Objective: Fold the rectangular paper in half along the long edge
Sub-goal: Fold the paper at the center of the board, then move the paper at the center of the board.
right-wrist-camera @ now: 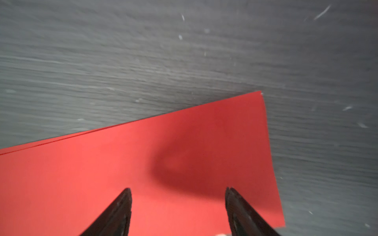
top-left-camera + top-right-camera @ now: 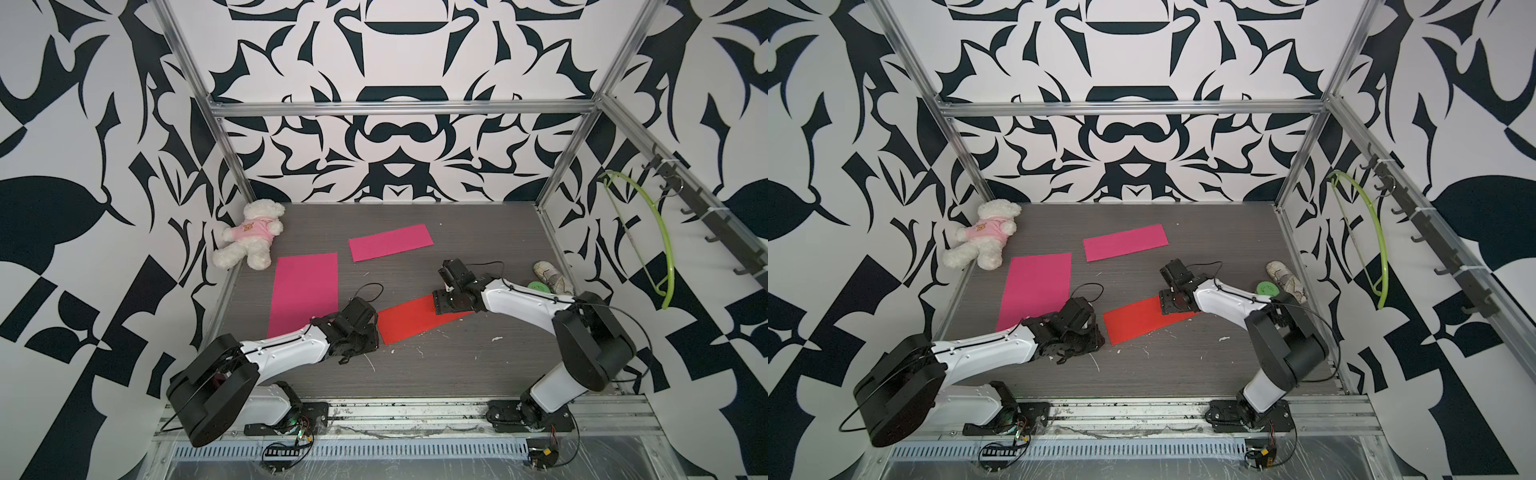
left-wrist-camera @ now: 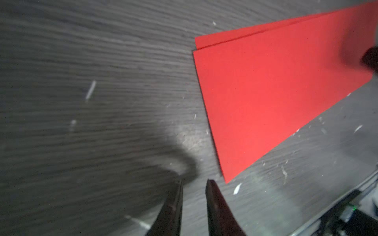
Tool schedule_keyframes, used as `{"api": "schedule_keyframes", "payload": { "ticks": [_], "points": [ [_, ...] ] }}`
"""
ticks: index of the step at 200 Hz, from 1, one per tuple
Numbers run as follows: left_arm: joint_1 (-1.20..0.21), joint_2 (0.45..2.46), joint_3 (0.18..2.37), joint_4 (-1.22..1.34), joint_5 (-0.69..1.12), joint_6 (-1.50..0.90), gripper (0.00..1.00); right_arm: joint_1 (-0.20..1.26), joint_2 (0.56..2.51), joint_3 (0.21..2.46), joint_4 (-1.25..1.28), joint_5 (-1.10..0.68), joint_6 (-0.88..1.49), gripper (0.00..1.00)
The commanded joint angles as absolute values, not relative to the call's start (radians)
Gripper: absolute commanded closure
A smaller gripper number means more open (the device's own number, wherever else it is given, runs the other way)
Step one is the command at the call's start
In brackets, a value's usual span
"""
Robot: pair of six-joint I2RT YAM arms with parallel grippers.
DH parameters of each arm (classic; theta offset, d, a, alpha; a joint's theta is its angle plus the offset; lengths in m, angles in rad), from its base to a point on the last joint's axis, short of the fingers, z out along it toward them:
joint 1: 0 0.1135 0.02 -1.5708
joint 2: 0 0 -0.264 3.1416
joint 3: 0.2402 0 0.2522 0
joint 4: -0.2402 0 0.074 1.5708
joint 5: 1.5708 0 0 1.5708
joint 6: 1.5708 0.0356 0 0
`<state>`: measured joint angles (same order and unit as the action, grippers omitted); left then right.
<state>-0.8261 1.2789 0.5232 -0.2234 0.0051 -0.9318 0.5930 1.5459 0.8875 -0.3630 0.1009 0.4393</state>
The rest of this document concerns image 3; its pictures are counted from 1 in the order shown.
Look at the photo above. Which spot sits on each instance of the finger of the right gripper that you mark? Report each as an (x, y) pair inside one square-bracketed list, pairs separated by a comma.
[(370, 59)]

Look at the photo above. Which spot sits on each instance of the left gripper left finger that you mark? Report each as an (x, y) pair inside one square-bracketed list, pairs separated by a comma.
[(168, 221)]

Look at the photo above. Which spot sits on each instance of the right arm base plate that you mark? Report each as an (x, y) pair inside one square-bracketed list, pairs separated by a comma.
[(354, 215)]

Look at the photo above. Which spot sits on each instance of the red square paper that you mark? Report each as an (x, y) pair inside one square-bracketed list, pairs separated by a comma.
[(262, 84)]

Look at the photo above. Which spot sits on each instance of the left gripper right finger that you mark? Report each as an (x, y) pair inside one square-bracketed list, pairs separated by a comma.
[(221, 221)]

